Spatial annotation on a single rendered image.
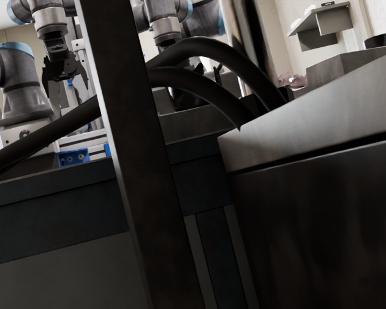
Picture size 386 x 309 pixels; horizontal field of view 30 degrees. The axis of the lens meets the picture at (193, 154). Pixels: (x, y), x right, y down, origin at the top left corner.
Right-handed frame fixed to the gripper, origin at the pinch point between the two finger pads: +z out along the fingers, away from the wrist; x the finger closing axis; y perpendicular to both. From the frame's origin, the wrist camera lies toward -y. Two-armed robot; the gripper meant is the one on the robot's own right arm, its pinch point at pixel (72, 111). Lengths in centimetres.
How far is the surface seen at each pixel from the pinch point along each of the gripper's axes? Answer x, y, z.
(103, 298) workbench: 5, -46, 38
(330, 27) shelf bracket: -298, 503, -96
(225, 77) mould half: -30.9, -22.9, 3.0
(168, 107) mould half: -17.7, -23.4, 6.6
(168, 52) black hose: -13, -60, 2
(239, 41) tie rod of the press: -23, -65, 4
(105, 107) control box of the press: 1, -83, 12
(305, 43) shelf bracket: -302, 585, -98
